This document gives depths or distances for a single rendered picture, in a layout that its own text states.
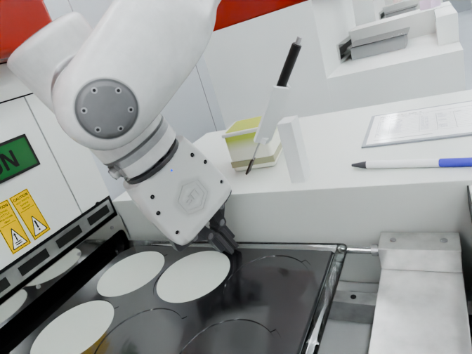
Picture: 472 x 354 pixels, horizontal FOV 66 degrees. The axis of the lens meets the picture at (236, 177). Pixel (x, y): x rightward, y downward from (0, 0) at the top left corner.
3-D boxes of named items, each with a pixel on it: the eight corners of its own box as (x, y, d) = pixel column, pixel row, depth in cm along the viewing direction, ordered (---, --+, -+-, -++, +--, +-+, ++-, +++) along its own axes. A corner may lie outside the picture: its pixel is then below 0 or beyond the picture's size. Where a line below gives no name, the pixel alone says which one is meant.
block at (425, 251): (381, 269, 41) (377, 247, 40) (383, 251, 44) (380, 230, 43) (463, 273, 37) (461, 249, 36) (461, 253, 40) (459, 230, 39)
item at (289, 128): (265, 187, 50) (238, 93, 46) (274, 174, 53) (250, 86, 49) (307, 184, 47) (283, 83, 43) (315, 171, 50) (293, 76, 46)
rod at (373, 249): (342, 257, 44) (340, 248, 44) (344, 250, 45) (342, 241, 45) (383, 258, 42) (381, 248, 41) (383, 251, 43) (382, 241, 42)
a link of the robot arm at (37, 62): (173, 121, 37) (152, 109, 44) (76, -2, 30) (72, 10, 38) (107, 175, 35) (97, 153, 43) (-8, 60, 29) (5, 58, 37)
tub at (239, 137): (232, 173, 59) (220, 134, 56) (245, 156, 65) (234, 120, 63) (277, 166, 56) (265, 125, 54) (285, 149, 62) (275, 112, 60)
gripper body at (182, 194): (123, 189, 37) (189, 254, 42) (189, 122, 40) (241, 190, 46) (101, 179, 43) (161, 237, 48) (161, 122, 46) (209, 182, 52)
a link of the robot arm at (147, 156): (114, 171, 35) (135, 192, 37) (175, 113, 38) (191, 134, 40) (90, 164, 42) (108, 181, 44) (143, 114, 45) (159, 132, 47)
